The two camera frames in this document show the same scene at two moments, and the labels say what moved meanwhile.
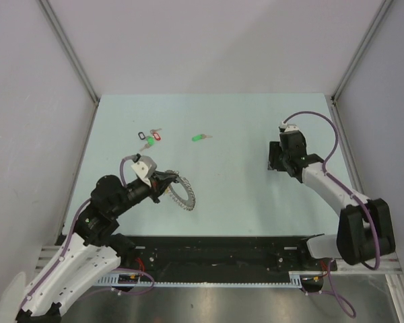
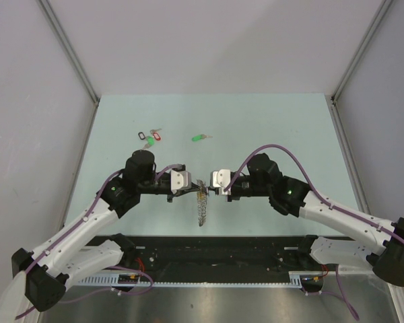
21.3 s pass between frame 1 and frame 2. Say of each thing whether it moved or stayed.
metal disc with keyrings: moved
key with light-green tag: stayed
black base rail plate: stayed
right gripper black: moved
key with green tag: stayed
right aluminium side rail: stayed
